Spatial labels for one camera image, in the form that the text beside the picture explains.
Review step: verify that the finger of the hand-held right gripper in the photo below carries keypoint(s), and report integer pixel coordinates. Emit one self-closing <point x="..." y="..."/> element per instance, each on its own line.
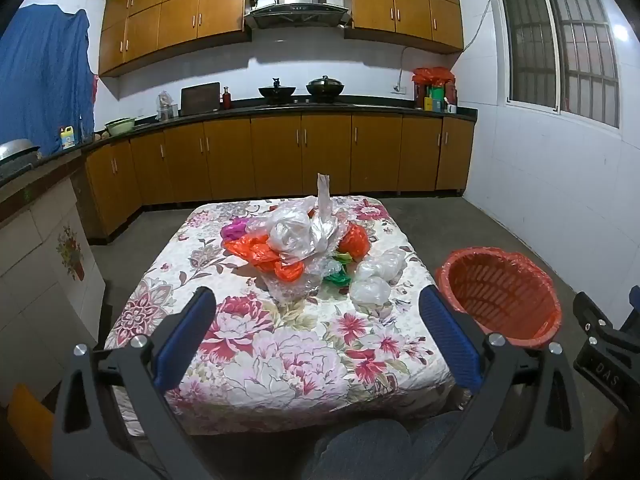
<point x="592" y="317"/>
<point x="635" y="302"/>

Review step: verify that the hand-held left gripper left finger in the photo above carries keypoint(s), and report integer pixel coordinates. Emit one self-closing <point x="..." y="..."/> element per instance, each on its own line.
<point x="185" y="340"/>

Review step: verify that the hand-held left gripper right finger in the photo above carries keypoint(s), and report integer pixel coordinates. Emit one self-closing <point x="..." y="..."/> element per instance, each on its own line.
<point x="450" y="340"/>

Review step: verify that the orange plastic basket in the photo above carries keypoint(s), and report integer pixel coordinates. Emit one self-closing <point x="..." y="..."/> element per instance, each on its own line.
<point x="505" y="300"/>

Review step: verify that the large red-orange plastic bag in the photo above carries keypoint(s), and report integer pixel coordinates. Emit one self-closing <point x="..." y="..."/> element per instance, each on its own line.
<point x="356" y="240"/>

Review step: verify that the red basket liner bag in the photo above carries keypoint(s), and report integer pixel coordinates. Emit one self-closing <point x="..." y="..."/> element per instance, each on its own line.
<point x="537" y="267"/>

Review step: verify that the white translucent plastic bag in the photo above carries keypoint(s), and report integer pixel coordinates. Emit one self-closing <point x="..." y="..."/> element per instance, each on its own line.
<point x="387" y="262"/>
<point x="370" y="291"/>

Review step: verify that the floral tablecloth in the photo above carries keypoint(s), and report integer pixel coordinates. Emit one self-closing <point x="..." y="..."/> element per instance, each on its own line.
<point x="280" y="355"/>

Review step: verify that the person's right leg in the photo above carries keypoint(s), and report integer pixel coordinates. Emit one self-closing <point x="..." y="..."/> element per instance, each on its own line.
<point x="445" y="440"/>

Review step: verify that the person's leg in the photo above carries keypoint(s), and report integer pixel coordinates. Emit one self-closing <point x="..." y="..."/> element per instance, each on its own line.
<point x="360" y="452"/>
<point x="445" y="440"/>

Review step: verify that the small orange plastic bag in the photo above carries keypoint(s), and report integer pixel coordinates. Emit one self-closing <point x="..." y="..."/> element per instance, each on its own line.
<point x="250" y="252"/>
<point x="289" y="271"/>

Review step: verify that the magenta plastic bag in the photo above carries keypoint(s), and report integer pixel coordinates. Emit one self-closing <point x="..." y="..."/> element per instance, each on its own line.
<point x="232" y="231"/>

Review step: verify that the green plastic bag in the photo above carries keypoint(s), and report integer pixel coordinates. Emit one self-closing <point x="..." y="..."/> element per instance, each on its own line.
<point x="336" y="278"/>

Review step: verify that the person's left leg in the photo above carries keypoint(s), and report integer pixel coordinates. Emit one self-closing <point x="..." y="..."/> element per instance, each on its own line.
<point x="360" y="452"/>

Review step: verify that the large clear plastic bag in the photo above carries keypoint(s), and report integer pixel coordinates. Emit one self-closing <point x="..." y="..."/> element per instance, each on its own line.
<point x="287" y="232"/>

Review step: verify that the white cabinet with flower decal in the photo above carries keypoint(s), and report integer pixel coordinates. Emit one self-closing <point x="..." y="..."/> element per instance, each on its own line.
<point x="45" y="280"/>

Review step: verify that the yellow wooden board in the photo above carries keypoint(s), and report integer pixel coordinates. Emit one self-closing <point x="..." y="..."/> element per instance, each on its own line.
<point x="32" y="425"/>

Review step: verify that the tall clear plastic bag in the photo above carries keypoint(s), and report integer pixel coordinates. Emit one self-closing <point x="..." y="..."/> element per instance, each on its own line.
<point x="325" y="210"/>

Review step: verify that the green basin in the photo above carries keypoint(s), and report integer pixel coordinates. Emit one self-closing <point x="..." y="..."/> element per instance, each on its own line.
<point x="120" y="126"/>

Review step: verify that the wooden base cabinets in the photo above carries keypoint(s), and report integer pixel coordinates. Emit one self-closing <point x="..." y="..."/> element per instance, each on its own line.
<point x="325" y="155"/>

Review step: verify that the yellow detergent bottle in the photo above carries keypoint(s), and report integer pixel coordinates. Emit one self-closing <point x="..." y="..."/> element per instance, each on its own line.
<point x="67" y="139"/>

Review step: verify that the clear plastic jar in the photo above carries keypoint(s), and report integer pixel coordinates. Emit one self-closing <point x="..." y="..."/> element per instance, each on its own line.
<point x="166" y="107"/>

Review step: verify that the yellow box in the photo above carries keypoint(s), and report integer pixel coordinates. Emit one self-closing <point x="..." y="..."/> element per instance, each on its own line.
<point x="428" y="104"/>

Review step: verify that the green carton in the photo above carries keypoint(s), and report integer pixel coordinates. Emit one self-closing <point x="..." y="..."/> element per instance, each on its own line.
<point x="437" y="99"/>

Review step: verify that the brown cutting board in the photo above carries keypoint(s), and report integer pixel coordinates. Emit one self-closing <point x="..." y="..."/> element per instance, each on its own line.
<point x="200" y="99"/>

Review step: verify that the red bottle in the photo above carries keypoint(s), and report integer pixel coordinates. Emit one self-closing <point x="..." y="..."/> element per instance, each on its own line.
<point x="227" y="100"/>

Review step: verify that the black kitchen countertop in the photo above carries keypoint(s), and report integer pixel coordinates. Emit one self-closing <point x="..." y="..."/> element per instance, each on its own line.
<point x="370" y="106"/>

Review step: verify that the metal basin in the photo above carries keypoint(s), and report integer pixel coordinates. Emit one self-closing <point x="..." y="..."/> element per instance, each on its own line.
<point x="17" y="149"/>

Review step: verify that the red bag on appliance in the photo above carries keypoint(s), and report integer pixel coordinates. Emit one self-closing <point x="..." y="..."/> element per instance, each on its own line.
<point x="432" y="76"/>

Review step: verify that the black wok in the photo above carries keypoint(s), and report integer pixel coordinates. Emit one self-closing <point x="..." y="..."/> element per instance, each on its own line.
<point x="276" y="91"/>

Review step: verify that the red hanging cloth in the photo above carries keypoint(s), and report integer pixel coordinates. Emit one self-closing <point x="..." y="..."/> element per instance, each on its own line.
<point x="95" y="90"/>

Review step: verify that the barred window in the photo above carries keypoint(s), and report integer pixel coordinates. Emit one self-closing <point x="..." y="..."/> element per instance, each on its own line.
<point x="555" y="45"/>

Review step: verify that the black lidded pot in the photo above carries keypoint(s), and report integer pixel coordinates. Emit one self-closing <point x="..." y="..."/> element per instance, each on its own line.
<point x="325" y="87"/>

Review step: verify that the blue hanging cloth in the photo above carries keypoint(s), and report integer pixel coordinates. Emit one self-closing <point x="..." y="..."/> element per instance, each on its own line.
<point x="45" y="75"/>

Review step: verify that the wooden wall cabinets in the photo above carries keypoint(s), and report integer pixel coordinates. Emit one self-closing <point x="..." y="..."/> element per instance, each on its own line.
<point x="175" y="10"/>

